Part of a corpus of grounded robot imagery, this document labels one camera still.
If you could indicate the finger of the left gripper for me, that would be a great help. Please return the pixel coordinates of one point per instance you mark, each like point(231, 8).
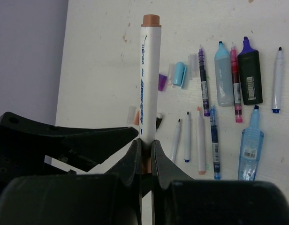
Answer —
point(24, 143)

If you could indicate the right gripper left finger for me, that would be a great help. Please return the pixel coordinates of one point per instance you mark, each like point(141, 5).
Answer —
point(112, 198)

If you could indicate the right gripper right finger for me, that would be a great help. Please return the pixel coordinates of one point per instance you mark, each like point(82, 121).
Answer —
point(179, 199)

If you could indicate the blue ink gel pen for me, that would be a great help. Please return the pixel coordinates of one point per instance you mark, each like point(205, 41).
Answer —
point(215, 144)

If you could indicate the black capped white marker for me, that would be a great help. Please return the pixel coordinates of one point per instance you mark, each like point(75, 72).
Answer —
point(175, 143)

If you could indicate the peach marker cap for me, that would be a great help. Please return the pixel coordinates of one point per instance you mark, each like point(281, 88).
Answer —
point(136, 119)

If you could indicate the black marker cap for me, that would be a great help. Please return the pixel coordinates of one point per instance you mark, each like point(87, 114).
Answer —
point(159, 118)

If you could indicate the light blue correction tape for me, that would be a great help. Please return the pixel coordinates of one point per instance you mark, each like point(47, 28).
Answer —
point(250, 148)

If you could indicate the purple ink gel pen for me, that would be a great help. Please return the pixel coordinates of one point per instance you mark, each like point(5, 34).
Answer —
point(203, 81)

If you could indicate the purple marker cap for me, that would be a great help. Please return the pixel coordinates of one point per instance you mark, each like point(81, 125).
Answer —
point(162, 82)

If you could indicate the light blue highlighter cap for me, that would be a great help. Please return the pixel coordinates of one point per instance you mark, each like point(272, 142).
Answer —
point(180, 74)

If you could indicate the pink ink gel pen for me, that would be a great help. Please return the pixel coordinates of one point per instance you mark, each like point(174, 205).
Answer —
point(236, 85)

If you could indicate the clear purple pen cap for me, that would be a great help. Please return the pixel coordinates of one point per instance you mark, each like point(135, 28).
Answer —
point(193, 65)

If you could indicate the light blue highlighter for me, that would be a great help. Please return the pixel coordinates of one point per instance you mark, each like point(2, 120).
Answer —
point(224, 86)

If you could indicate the brown capped white marker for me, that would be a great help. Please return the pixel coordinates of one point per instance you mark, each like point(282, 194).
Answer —
point(150, 41)

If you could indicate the white slim pen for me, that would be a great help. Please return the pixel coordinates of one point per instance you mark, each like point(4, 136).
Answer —
point(277, 84)

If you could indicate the blue capped white marker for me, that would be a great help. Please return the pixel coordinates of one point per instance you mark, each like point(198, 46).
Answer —
point(187, 148)

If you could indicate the peach capped white marker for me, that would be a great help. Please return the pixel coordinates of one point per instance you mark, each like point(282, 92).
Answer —
point(200, 130)

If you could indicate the clear gel pen cap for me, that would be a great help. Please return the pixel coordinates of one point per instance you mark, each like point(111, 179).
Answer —
point(131, 115)

